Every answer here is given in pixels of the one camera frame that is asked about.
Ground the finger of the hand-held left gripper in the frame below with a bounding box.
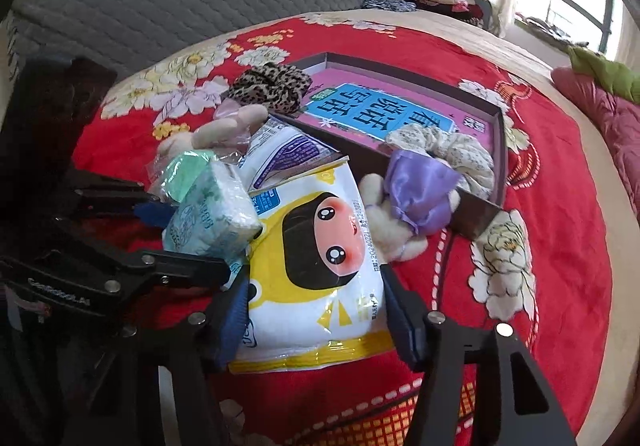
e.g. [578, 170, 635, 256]
[65, 171, 173, 227]
[97, 250, 236, 299]

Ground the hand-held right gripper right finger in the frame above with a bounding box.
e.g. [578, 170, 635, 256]
[381, 265, 577, 446]

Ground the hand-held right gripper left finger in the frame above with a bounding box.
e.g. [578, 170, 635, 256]
[90, 265, 252, 446]

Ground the green soft item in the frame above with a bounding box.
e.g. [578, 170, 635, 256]
[145, 149, 241, 207]

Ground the green print tissue pack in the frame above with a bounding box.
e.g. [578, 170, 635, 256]
[162, 161, 263, 267]

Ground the yellow white cartoon tissue packet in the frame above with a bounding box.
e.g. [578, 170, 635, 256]
[227, 158, 406, 374]

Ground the pink dress teddy bear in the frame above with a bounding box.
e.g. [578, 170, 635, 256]
[157, 103, 268, 161]

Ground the dark cardboard box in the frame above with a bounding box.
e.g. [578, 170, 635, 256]
[267, 52, 510, 241]

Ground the purple dress teddy bear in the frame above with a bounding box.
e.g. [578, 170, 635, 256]
[357, 149, 463, 263]

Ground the white blue wipes packet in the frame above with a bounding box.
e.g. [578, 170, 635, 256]
[237, 118, 351, 191]

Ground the leopard print scrunchie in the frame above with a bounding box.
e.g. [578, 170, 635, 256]
[228, 62, 313, 115]

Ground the cream floral scrunchie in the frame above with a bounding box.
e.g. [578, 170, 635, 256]
[384, 123, 496, 199]

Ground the red floral blanket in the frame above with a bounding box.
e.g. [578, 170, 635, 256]
[70, 13, 616, 446]

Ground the pink and blue book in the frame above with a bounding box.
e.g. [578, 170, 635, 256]
[299, 68, 496, 151]

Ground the pink quilt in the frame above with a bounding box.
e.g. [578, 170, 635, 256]
[550, 67, 640, 207]

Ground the blue floral cloth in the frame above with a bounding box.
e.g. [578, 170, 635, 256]
[361, 0, 417, 14]

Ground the green blanket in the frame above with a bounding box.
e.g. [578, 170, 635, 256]
[567, 46, 640, 104]

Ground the clutter on window sill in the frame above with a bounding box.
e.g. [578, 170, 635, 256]
[515, 13, 591, 49]

